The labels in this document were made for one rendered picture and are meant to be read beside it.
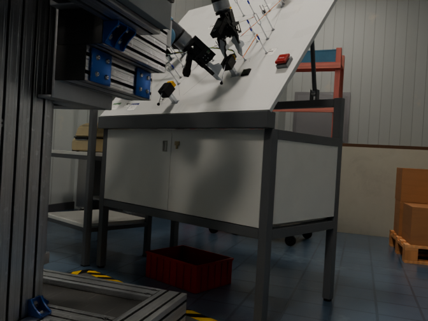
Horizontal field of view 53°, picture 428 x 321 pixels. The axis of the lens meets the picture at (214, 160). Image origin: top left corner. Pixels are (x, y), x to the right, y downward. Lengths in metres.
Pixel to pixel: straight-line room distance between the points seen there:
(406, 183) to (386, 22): 6.34
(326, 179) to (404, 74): 7.52
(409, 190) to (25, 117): 3.11
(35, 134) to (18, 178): 0.13
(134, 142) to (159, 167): 0.25
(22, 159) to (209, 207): 0.95
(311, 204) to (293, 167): 0.23
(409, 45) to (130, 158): 7.92
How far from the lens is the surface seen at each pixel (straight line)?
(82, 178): 4.55
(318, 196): 2.03
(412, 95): 9.45
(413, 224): 3.41
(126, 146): 2.37
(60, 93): 1.20
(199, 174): 1.94
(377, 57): 9.56
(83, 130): 2.78
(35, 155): 1.22
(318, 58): 6.34
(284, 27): 2.18
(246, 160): 1.76
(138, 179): 2.28
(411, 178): 3.75
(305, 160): 1.91
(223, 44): 2.03
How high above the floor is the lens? 0.68
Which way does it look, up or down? level
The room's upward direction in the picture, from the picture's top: 3 degrees clockwise
